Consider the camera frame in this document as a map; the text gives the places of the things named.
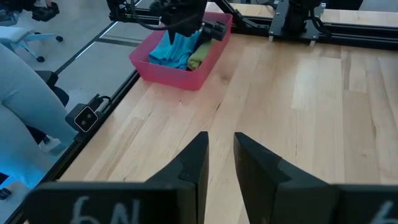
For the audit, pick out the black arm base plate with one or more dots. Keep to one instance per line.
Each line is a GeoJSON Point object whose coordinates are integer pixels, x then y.
{"type": "Point", "coordinates": [280, 18]}

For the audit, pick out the pink plastic basket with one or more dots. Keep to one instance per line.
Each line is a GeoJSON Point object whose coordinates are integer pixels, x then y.
{"type": "Point", "coordinates": [174, 76]}

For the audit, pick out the white office chair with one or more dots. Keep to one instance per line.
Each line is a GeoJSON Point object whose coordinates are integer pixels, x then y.
{"type": "Point", "coordinates": [15, 35]}

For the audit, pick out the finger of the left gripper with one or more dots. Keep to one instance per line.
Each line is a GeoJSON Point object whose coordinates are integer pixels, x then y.
{"type": "Point", "coordinates": [214, 30]}
{"type": "Point", "coordinates": [172, 37]}

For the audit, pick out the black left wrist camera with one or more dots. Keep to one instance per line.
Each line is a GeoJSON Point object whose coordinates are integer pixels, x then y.
{"type": "Point", "coordinates": [118, 11]}

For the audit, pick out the person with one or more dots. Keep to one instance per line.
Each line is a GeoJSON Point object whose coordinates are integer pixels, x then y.
{"type": "Point", "coordinates": [25, 102]}

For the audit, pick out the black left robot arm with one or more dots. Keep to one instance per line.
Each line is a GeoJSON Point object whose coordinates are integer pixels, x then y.
{"type": "Point", "coordinates": [300, 14]}

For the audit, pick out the blue microfiber towel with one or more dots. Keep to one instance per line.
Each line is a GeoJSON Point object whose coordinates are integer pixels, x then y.
{"type": "Point", "coordinates": [174, 53]}

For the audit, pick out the small black box camera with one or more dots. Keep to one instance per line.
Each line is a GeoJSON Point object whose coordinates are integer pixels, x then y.
{"type": "Point", "coordinates": [85, 118]}

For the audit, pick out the green microfiber towel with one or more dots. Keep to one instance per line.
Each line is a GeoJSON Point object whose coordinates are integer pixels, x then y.
{"type": "Point", "coordinates": [199, 56]}

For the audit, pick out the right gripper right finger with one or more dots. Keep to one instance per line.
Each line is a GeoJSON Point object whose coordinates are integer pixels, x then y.
{"type": "Point", "coordinates": [280, 193]}

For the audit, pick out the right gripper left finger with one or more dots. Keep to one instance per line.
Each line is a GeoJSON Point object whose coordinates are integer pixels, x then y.
{"type": "Point", "coordinates": [174, 193]}

